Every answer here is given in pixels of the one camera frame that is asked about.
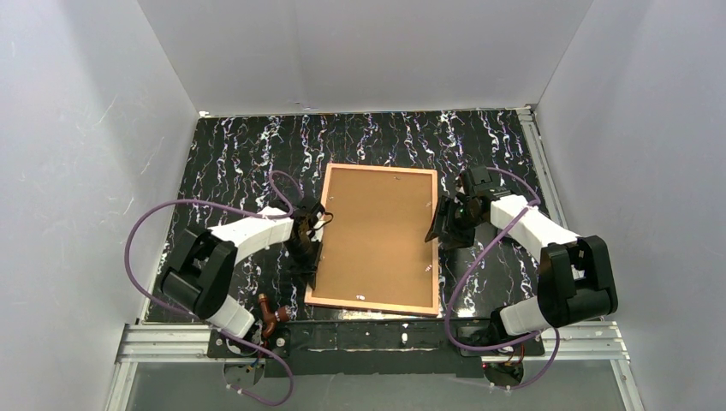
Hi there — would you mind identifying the aluminium rail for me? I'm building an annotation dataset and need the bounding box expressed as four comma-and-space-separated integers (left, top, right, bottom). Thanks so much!
104, 321, 644, 410
515, 106, 568, 228

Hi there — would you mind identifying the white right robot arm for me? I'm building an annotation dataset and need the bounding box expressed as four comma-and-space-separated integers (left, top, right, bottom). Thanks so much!
425, 194, 619, 343

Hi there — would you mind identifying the aluminium right side rail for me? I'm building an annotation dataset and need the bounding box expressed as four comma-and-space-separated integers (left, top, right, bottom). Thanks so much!
515, 106, 568, 228

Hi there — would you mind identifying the copper pipe fitting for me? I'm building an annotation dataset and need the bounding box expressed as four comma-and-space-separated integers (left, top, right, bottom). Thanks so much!
258, 294, 292, 339

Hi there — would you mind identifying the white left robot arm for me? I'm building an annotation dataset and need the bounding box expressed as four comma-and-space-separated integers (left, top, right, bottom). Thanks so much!
160, 202, 333, 337

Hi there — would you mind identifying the aluminium front rail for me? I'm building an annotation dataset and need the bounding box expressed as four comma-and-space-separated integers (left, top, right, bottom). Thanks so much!
104, 321, 644, 410

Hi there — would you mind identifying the brown backing board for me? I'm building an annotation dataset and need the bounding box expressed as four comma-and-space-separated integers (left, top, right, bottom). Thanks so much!
312, 167, 436, 310

